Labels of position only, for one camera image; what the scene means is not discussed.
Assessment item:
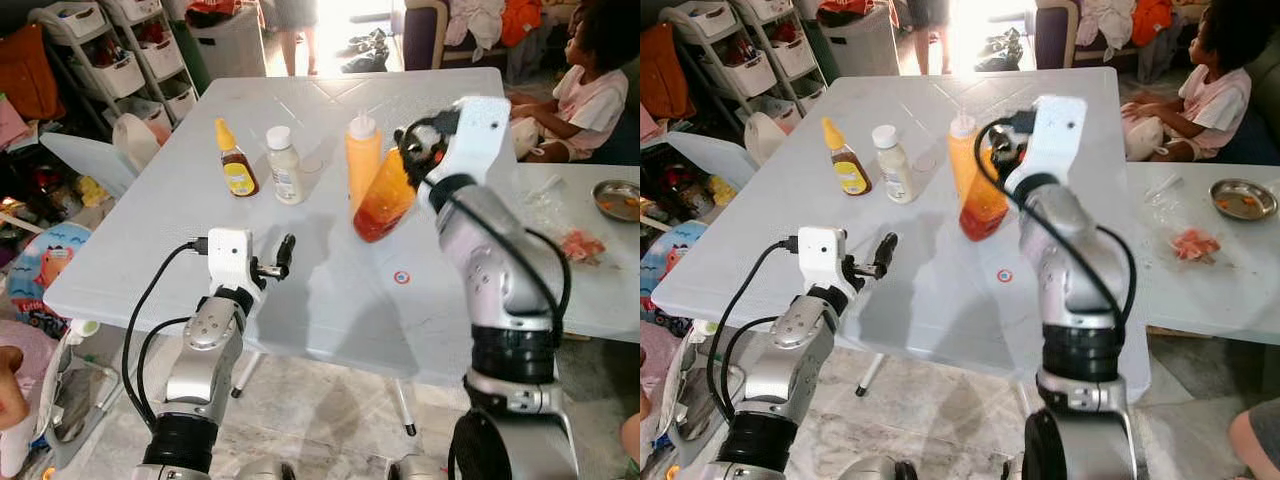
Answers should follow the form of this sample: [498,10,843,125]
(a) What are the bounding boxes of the red orange sauce bottle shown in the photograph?
[958,150,1011,242]
[352,146,419,244]

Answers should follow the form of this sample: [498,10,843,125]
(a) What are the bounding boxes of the orange squeeze bottle white cap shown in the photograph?
[947,112,986,201]
[346,113,384,213]

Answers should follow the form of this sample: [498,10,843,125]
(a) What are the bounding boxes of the white dressing bottle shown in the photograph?
[265,125,307,206]
[871,124,916,205]

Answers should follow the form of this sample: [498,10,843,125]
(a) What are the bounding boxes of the brown sauce bottle yellow cap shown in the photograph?
[214,118,260,198]
[822,117,871,197]

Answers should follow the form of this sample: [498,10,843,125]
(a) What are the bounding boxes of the dark sandals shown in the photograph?
[975,28,1031,73]
[340,28,391,74]

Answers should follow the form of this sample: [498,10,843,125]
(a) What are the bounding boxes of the white table leg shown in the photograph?
[395,380,419,438]
[855,352,886,396]
[232,350,263,399]

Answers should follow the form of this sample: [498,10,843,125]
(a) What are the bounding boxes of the purple armchair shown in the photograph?
[403,0,451,71]
[1035,0,1081,69]

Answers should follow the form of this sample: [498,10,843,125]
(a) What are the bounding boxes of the clear plastic bag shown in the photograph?
[520,175,569,229]
[1140,175,1196,231]

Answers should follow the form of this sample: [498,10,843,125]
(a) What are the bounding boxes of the person bare legs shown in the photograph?
[268,0,321,77]
[905,0,953,76]

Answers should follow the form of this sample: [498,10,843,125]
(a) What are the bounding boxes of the white clothes pile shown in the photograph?
[1075,0,1136,51]
[445,0,506,51]

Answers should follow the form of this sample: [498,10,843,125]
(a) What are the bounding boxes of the orange cloth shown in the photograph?
[500,0,546,49]
[1132,0,1176,46]

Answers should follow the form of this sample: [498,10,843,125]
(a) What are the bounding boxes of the child in pink shirt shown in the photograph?
[508,0,641,164]
[1120,0,1280,164]

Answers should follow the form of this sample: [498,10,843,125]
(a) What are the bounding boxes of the grey laundry bin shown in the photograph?
[815,5,901,76]
[185,5,267,79]

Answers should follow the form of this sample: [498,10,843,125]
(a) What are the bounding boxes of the pink food plastic bag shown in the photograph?
[1165,228,1223,265]
[560,228,608,267]

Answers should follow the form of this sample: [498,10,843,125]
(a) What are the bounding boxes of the white plastic panel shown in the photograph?
[665,130,763,191]
[40,133,136,198]

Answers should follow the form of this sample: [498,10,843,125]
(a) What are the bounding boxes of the round metal plate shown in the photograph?
[1209,178,1279,222]
[592,180,641,223]

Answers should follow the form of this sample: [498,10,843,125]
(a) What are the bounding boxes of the blue cartoon kids seat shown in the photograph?
[5,222,96,336]
[640,220,706,331]

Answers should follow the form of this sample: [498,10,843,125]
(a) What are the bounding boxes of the silver robot left leg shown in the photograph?
[838,456,901,480]
[235,458,301,480]

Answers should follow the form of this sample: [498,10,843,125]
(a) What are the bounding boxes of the white basket cart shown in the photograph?
[100,0,201,126]
[730,0,833,116]
[28,2,149,136]
[658,2,781,111]

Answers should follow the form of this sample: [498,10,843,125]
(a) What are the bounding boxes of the orange fabric bag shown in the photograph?
[640,22,696,121]
[0,25,66,121]

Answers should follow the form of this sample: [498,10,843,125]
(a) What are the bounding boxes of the black silver robot right leg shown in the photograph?
[388,455,446,480]

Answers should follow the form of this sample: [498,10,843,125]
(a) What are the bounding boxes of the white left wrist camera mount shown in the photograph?
[797,226,851,293]
[205,228,258,298]

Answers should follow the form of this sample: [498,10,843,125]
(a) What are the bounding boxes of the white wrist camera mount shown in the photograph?
[1012,95,1088,186]
[205,228,258,298]
[438,96,514,189]
[797,226,851,293]

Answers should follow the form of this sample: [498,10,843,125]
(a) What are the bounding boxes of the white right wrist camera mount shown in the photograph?
[438,96,514,189]
[1012,95,1088,186]

